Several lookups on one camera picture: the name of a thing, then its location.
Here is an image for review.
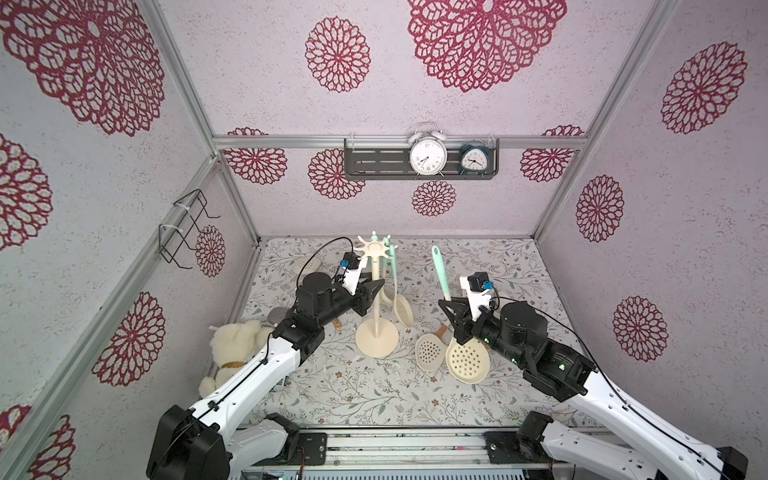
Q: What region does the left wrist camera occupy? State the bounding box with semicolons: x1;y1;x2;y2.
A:
340;252;368;295

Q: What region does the cream skimmer round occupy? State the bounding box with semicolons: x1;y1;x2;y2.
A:
380;236;399;317

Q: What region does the grey wall shelf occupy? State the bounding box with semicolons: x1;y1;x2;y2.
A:
343;139;499;180

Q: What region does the black wire wall rack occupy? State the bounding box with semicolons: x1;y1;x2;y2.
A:
157;188;219;270

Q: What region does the grey oblong case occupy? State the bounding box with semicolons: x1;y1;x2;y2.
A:
267;307;290;328

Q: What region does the dark green alarm clock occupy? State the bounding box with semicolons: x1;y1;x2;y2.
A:
459;141;490;176

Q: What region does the metal base rail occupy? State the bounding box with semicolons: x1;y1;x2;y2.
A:
227;425;601;480

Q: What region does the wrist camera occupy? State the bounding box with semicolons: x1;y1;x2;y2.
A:
459;272;494;321
340;252;368;295

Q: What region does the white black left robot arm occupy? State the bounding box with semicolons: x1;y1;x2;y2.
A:
146;269;385;479

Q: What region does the white teddy bear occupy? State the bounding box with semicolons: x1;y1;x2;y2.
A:
198;320;274;398

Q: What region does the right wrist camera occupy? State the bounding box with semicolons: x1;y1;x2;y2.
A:
459;272;494;321

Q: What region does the cream utensil rack stand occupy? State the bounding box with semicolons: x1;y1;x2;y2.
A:
355;231;399;359

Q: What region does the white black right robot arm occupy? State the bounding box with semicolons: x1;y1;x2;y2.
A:
438;297;748;479

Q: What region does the cream skimmer green handle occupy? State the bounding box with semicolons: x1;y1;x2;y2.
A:
386;239;415;329
371;231;387;280

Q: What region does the lone skimmer orange handle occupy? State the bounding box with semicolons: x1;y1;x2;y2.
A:
295;257;338;328

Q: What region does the white alarm clock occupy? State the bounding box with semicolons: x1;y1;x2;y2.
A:
407;122;448;176

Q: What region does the cream skimmer edge-on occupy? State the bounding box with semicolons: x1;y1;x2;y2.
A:
415;324;448;373

